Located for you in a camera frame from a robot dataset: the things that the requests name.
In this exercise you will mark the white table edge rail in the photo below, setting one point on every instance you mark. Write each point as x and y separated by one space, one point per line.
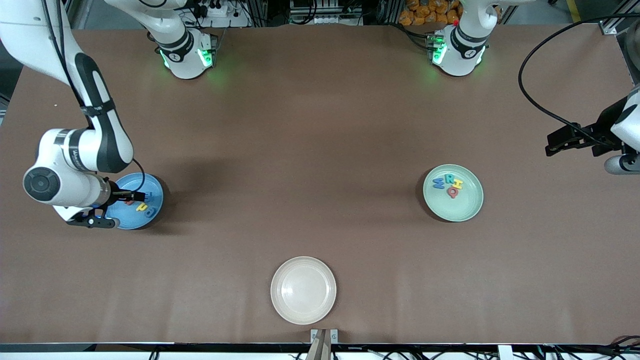
50 356

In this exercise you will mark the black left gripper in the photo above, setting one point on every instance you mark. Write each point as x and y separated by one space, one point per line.
601 131

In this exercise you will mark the aluminium frame profile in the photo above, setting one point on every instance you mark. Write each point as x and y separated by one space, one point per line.
612 26

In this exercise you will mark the blue small letter m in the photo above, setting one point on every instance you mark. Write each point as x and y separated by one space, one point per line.
148 197

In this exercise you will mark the metal table edge bracket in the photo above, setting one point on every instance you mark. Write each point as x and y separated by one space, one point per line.
314 335

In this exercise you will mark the black equipment rack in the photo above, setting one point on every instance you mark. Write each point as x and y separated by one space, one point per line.
325 12

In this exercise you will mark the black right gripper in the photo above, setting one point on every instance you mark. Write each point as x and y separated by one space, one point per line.
115 192

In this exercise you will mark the green plate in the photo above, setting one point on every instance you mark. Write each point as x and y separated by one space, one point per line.
465 207

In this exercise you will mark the red capital letter Q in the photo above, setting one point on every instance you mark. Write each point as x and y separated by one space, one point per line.
451 194

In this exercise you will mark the yellow capital letter H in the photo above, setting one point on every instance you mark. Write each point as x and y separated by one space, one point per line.
458 184

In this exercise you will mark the brown table cover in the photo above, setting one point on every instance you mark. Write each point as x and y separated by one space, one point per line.
450 280

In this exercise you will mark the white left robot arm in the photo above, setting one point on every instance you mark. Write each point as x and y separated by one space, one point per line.
460 55

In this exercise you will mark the camera mount pole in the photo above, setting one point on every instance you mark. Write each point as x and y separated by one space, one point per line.
321 350

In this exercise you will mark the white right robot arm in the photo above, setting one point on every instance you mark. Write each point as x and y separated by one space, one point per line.
75 155

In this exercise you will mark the beige plate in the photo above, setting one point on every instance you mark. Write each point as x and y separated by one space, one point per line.
303 290

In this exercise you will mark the white power strip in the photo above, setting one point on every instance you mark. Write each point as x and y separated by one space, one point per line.
220 11

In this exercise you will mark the teal capital letter R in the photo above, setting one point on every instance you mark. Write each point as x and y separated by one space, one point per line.
449 178

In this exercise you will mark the blue plate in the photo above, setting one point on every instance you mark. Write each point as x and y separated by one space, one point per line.
152 192

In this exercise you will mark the yellow small letter h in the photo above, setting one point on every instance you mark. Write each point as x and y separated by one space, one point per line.
142 206

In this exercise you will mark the blue capital letter W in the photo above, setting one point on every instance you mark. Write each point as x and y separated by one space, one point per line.
438 183

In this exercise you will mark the blue small letter a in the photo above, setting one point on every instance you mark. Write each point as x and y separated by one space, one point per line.
152 213

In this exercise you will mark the orange packets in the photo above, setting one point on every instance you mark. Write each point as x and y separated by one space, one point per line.
430 12

